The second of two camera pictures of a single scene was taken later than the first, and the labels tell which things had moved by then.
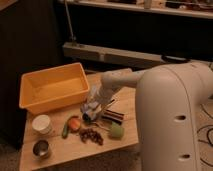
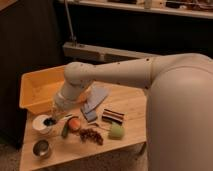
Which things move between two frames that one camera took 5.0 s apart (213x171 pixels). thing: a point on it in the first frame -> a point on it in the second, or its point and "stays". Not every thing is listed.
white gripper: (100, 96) -> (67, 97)
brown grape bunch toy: (88, 134) stays
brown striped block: (113, 116) stays
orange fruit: (74, 123) stays
